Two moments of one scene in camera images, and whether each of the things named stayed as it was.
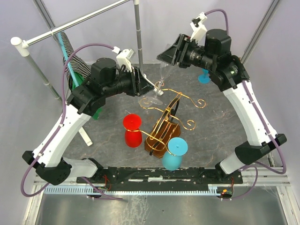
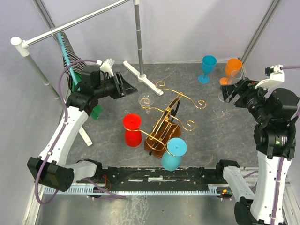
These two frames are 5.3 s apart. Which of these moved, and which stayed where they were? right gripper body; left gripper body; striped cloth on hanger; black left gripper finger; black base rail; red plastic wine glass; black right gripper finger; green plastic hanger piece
Moved: right gripper body; left gripper body; black left gripper finger; black right gripper finger
Stayed: striped cloth on hanger; black base rail; red plastic wine glass; green plastic hanger piece
